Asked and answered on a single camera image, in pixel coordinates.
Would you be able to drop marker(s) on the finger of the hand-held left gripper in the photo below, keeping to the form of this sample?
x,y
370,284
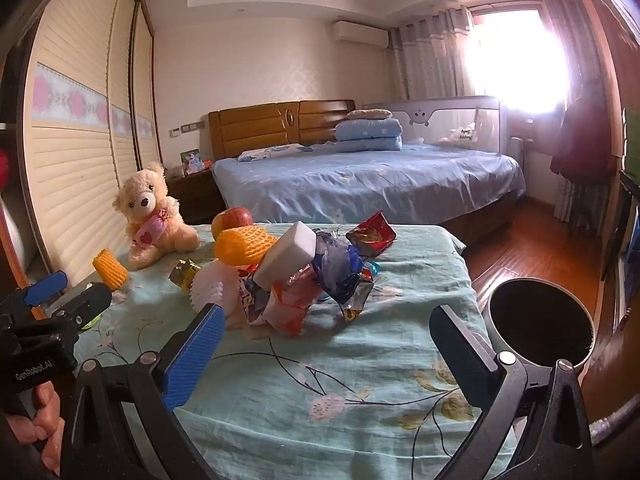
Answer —
x,y
87,302
45,290

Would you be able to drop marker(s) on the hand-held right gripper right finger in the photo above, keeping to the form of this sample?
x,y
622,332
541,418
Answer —
x,y
465,355

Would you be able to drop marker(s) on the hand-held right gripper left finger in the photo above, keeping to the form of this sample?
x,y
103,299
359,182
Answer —
x,y
192,355

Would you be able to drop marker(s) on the round white trash bin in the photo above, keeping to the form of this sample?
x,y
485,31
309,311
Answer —
x,y
540,320

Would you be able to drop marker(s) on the orange red snack wrapper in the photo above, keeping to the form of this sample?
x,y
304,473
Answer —
x,y
290,310

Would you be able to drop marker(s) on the large orange foam fruit net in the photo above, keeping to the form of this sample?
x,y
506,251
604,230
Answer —
x,y
240,245

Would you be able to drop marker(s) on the person's left hand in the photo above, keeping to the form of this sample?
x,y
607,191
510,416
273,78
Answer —
x,y
47,425

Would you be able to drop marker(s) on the small orange foam fruit net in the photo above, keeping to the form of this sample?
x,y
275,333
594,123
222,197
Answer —
x,y
110,267

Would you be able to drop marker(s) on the white pink foam fruit net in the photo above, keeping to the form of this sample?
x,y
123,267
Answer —
x,y
215,285

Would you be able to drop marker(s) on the yellow snack wrapper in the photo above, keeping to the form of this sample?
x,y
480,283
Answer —
x,y
182,272

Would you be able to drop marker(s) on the light green floral cloth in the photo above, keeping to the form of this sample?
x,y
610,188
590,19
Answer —
x,y
350,360

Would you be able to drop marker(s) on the beige teddy bear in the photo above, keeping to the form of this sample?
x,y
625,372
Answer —
x,y
145,200

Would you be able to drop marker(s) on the shiny foil snack wrapper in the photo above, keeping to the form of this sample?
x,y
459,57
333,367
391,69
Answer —
x,y
357,295

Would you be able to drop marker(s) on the white sponge block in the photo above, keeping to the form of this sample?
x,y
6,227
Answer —
x,y
287,255

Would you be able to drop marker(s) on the cream sliding door wardrobe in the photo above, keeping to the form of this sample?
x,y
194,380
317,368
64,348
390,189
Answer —
x,y
75,150

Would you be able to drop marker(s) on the red apple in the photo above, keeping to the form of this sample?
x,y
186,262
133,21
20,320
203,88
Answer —
x,y
235,217

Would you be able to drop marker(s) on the dark wooden nightstand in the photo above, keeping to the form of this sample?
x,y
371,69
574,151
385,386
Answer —
x,y
195,200

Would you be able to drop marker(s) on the red snack bag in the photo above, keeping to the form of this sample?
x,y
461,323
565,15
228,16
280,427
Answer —
x,y
370,235

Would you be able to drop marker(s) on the blue plastic bag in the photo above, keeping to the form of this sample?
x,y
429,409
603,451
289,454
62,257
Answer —
x,y
335,265

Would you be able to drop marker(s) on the bed with blue sheet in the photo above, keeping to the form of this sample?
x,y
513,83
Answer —
x,y
375,180

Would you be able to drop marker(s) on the dark cabinet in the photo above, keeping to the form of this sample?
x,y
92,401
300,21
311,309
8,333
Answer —
x,y
627,240

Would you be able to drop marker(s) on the white radiator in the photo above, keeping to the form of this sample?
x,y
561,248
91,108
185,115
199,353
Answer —
x,y
517,150

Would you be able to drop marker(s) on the blue white printed cloth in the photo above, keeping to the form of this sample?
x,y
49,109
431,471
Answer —
x,y
270,152

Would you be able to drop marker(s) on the white plush toy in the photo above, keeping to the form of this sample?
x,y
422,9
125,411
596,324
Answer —
x,y
460,135

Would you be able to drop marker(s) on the wooden headboard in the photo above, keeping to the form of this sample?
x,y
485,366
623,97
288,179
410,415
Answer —
x,y
260,125

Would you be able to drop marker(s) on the folded blue quilt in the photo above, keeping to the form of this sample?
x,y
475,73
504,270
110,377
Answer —
x,y
367,135

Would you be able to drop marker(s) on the hanging dark red coat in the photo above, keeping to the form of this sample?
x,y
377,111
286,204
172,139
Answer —
x,y
585,135

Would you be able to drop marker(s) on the small patterned pillow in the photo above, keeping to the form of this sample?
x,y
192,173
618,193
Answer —
x,y
367,114

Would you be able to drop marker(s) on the bright window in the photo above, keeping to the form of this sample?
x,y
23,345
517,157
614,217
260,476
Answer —
x,y
520,60

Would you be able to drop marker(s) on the grey dotted curtain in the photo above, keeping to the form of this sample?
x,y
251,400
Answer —
x,y
560,25
430,55

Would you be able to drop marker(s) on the white air conditioner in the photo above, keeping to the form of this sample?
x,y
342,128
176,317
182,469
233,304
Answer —
x,y
360,35

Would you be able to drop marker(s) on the small photo frame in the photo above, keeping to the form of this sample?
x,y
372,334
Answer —
x,y
191,162

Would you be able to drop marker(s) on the wall switch panel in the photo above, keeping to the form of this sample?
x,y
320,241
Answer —
x,y
189,127

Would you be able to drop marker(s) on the grey bed guard rail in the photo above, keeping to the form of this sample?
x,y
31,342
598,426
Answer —
x,y
450,120

